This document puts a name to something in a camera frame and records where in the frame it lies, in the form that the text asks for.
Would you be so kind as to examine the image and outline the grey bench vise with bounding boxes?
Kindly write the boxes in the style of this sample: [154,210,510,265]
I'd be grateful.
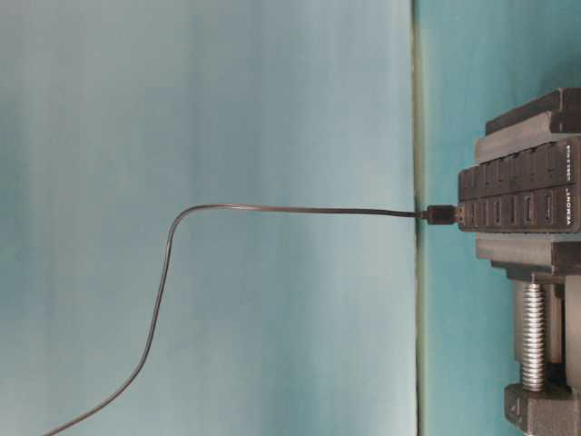
[473,87,580,435]

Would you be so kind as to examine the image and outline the black multi-port USB hub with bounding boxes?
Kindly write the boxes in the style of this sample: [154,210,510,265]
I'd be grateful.
[458,137,580,233]

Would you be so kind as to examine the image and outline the black USB cable with plug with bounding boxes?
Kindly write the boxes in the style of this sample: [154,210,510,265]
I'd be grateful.
[44,203,465,436]

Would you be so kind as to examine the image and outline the silver threaded vise screw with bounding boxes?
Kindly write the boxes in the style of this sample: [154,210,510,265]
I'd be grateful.
[521,282,547,392]

